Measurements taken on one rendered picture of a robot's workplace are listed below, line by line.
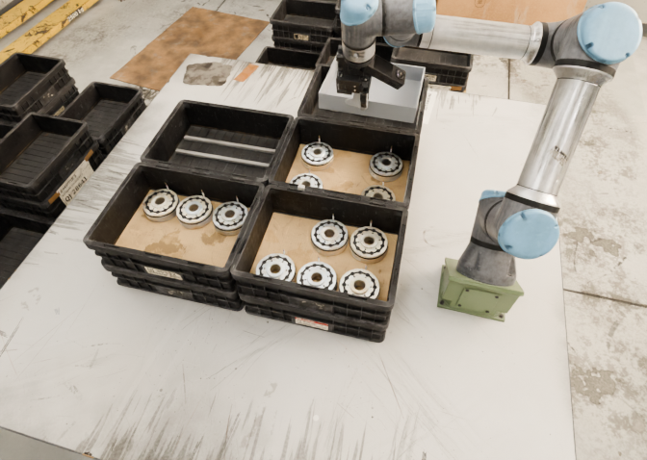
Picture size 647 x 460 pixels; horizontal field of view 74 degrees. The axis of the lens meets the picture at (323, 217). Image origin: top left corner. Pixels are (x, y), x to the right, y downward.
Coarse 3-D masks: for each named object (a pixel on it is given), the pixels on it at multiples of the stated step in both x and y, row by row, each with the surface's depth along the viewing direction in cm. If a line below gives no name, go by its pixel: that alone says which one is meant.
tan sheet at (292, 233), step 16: (272, 224) 125; (288, 224) 125; (304, 224) 125; (272, 240) 122; (288, 240) 121; (304, 240) 121; (256, 256) 118; (288, 256) 118; (304, 256) 118; (320, 256) 118; (336, 256) 118; (272, 272) 115; (336, 272) 115; (384, 272) 115; (336, 288) 112; (384, 288) 112
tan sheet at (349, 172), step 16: (304, 144) 145; (336, 160) 140; (352, 160) 140; (368, 160) 140; (288, 176) 136; (320, 176) 136; (336, 176) 136; (352, 176) 136; (368, 176) 136; (400, 176) 136; (352, 192) 132; (400, 192) 131
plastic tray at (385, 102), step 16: (336, 64) 133; (400, 64) 128; (416, 80) 130; (320, 96) 120; (336, 96) 118; (352, 96) 126; (384, 96) 126; (400, 96) 125; (416, 96) 125; (352, 112) 121; (368, 112) 120; (384, 112) 118; (400, 112) 117
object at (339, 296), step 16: (304, 192) 119; (320, 192) 119; (256, 208) 116; (384, 208) 115; (400, 208) 115; (400, 240) 109; (240, 256) 107; (400, 256) 106; (240, 272) 104; (288, 288) 102; (304, 288) 101; (320, 288) 101; (352, 304) 101; (368, 304) 99; (384, 304) 98
